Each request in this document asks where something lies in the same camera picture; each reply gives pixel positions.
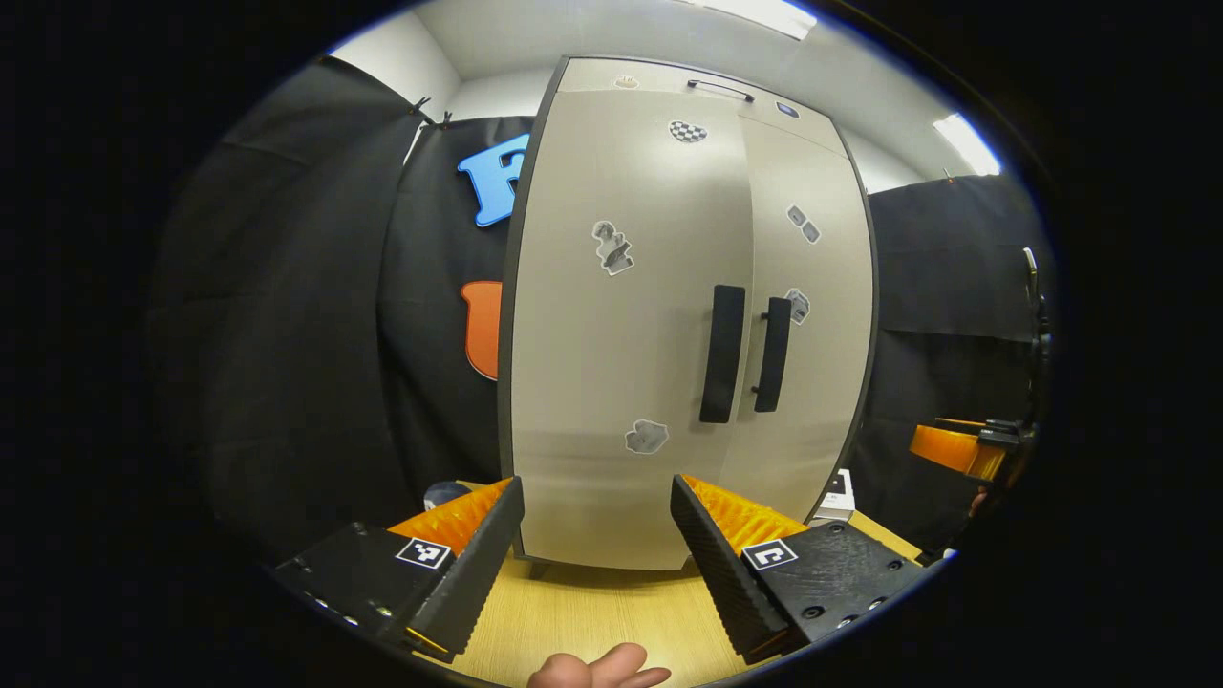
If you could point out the dark blue round object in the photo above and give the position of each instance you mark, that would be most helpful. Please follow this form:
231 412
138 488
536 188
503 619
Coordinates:
444 494

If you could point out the white photo card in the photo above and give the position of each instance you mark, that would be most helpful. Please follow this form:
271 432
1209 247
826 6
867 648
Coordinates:
839 497

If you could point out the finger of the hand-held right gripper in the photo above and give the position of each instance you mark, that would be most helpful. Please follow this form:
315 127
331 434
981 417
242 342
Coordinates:
955 449

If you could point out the white shoe cabinet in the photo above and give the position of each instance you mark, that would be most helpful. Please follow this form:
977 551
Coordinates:
611 382

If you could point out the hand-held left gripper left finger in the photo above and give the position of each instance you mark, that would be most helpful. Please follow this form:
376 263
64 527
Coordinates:
473 573

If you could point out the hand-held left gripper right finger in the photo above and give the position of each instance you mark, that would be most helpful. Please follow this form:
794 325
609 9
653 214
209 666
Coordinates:
726 573

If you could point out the white cabinet door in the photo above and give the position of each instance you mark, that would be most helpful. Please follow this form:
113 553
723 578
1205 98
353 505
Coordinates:
611 334
817 382

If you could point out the long ceiling light panel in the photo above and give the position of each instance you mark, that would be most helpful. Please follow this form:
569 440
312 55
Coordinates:
764 14

